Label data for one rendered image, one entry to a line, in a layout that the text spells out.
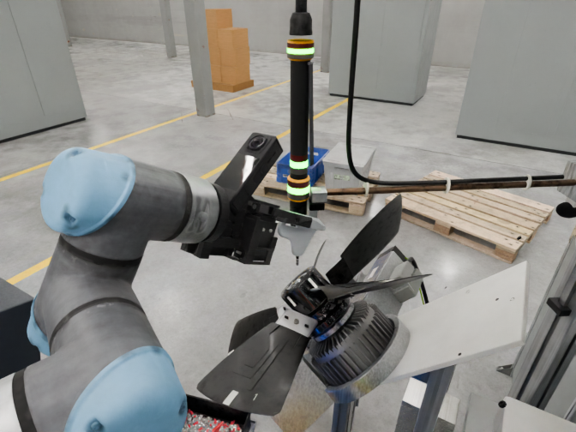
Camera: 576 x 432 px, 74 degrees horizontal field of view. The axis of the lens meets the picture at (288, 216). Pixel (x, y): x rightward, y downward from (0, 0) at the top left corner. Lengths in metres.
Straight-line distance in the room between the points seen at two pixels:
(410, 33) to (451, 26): 5.11
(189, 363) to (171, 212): 2.12
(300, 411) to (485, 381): 1.66
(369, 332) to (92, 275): 0.71
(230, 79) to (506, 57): 5.41
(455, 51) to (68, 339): 12.75
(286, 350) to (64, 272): 0.60
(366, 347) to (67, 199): 0.76
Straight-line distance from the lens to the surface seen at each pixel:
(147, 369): 0.28
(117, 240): 0.36
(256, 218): 0.47
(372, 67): 8.08
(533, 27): 6.04
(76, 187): 0.34
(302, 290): 0.96
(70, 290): 0.37
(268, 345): 0.91
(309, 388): 1.04
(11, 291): 1.19
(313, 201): 0.75
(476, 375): 2.58
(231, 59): 8.89
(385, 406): 2.30
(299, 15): 0.66
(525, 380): 1.43
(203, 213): 0.40
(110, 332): 0.31
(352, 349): 0.96
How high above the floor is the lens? 1.87
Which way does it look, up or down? 30 degrees down
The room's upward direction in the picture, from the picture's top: straight up
